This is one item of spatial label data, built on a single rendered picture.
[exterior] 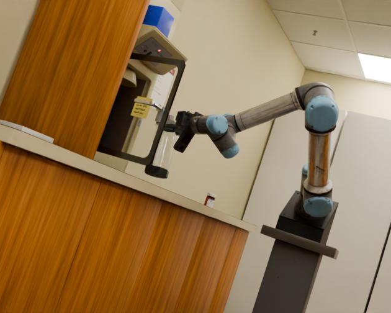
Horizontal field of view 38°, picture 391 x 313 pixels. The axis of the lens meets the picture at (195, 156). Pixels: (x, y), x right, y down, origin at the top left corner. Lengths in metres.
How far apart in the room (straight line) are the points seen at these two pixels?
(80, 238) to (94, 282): 0.21
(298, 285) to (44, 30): 1.48
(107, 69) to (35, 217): 0.71
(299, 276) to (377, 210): 2.51
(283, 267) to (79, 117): 1.07
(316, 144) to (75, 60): 0.97
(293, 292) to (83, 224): 1.04
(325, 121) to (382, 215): 2.87
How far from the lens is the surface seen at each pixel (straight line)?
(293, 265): 2.47
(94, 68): 2.15
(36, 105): 2.25
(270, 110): 2.24
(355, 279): 4.88
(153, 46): 2.27
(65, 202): 1.71
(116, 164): 2.36
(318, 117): 2.08
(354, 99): 5.63
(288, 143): 5.15
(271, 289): 2.48
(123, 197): 1.95
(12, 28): 2.39
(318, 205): 2.31
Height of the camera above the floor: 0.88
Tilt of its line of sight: 6 degrees up
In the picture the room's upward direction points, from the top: 19 degrees clockwise
